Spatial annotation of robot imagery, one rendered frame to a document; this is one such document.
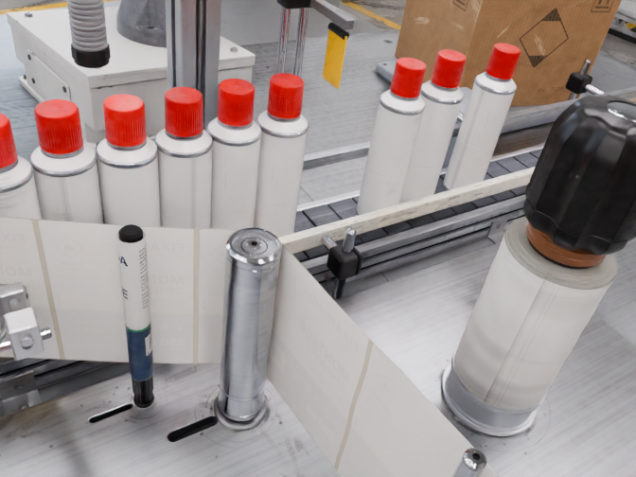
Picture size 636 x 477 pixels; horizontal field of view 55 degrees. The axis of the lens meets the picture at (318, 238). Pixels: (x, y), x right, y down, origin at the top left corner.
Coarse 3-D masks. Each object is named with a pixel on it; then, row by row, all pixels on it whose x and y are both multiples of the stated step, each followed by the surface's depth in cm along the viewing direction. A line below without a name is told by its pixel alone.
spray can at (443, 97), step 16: (448, 64) 68; (464, 64) 68; (432, 80) 70; (448, 80) 69; (432, 96) 70; (448, 96) 69; (432, 112) 71; (448, 112) 70; (432, 128) 72; (448, 128) 72; (416, 144) 74; (432, 144) 73; (448, 144) 74; (416, 160) 75; (432, 160) 74; (416, 176) 76; (432, 176) 76; (416, 192) 77; (432, 192) 78
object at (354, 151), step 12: (600, 96) 97; (624, 96) 100; (540, 108) 90; (552, 108) 91; (564, 108) 93; (504, 120) 86; (516, 120) 88; (528, 120) 90; (456, 132) 82; (360, 144) 75; (312, 156) 71; (324, 156) 72; (336, 156) 73; (348, 156) 74; (360, 156) 75
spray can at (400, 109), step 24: (408, 72) 64; (384, 96) 67; (408, 96) 66; (384, 120) 67; (408, 120) 67; (384, 144) 69; (408, 144) 69; (384, 168) 71; (408, 168) 73; (360, 192) 76; (384, 192) 73
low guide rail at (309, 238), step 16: (512, 176) 83; (528, 176) 84; (448, 192) 78; (464, 192) 78; (480, 192) 80; (496, 192) 82; (384, 208) 73; (400, 208) 74; (416, 208) 75; (432, 208) 77; (336, 224) 69; (352, 224) 70; (368, 224) 72; (384, 224) 73; (288, 240) 66; (304, 240) 67; (320, 240) 69
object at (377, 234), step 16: (496, 160) 93; (512, 160) 94; (528, 160) 95; (496, 176) 89; (512, 192) 87; (320, 208) 77; (336, 208) 78; (352, 208) 78; (448, 208) 81; (464, 208) 82; (304, 224) 74; (320, 224) 75; (400, 224) 77; (416, 224) 77; (336, 240) 73; (368, 240) 74; (304, 256) 70
